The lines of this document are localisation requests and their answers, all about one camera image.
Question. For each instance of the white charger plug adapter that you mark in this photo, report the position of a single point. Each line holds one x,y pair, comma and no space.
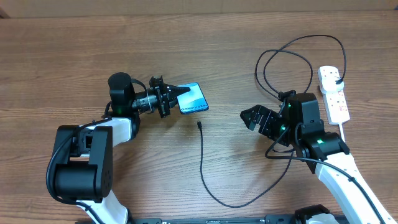
329,82

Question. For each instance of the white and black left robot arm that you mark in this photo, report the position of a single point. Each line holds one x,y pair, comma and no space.
80,171

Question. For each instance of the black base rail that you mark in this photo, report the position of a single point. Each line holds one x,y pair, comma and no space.
268,219

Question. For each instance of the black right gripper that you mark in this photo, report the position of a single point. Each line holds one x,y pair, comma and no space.
269,117

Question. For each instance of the white power strip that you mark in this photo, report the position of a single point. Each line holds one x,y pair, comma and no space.
335,103

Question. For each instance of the Samsung Galaxy smartphone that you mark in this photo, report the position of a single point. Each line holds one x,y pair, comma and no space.
193,101

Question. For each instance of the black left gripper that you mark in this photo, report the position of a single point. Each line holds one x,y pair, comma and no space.
164,94

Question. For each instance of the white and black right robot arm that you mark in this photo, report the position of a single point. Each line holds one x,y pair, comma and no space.
298,124

